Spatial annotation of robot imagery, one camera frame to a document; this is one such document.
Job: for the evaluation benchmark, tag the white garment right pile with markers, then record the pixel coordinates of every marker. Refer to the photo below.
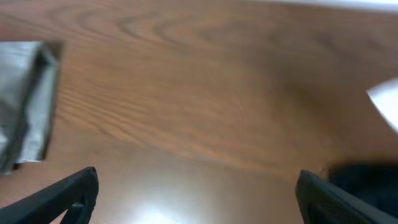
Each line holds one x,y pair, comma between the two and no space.
384,97

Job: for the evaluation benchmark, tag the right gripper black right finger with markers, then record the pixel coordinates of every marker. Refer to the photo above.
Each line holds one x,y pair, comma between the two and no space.
322,202

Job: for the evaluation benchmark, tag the khaki green shorts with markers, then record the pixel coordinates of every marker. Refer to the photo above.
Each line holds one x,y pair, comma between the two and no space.
29,76

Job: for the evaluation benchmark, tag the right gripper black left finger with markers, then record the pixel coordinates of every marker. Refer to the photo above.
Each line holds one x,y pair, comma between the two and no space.
75,196

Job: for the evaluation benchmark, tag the black garment right pile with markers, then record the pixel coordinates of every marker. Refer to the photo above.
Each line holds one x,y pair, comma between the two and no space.
373,183

